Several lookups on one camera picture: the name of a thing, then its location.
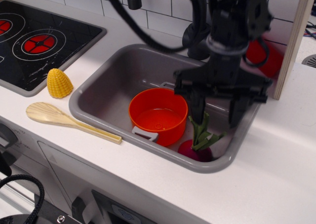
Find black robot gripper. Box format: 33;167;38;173
174;53;273;128

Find white toy oven front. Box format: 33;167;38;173
0;119;202;224

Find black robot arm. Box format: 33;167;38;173
174;0;272;127

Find purple beet with green leaves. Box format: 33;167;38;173
178;112;227;162

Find black toy stove top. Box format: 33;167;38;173
0;0;107;97

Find yellow toy corn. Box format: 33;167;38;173
47;68;74;99

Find grey oven knob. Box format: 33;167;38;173
0;123;18;149

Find black braided cable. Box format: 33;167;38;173
102;0;191;53

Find black faucet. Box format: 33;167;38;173
127;0;210;60

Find red ketchup bottle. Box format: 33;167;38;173
246;40;283;77

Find wooden side panel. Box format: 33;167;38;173
273;0;314;100

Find grey plastic sink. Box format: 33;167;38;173
69;44;260;173

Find orange pot with grey handles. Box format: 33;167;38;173
128;88;188;147

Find wooden spoon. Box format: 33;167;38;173
26;102;122;144

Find black cable at bottom left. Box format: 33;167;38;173
0;174;45;224

